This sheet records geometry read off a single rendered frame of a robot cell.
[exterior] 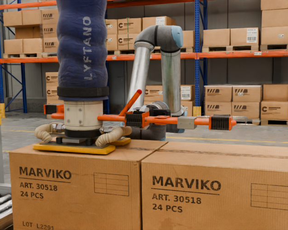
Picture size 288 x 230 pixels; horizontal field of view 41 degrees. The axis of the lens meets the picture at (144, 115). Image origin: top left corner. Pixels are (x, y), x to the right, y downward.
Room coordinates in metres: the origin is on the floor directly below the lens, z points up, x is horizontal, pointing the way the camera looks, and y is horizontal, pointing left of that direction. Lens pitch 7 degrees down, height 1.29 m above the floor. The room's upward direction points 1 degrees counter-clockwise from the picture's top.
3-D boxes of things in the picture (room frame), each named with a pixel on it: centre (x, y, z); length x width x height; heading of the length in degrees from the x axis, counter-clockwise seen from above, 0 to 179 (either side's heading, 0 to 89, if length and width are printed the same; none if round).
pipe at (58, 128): (1.69, 0.27, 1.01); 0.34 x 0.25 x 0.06; 72
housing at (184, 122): (1.55, -0.17, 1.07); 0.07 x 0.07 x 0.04; 72
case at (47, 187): (1.71, 0.24, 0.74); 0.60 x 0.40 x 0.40; 70
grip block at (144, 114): (1.61, 0.03, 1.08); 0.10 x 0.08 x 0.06; 162
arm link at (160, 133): (1.92, -0.05, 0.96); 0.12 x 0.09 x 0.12; 78
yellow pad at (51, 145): (1.60, 0.30, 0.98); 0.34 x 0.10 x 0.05; 72
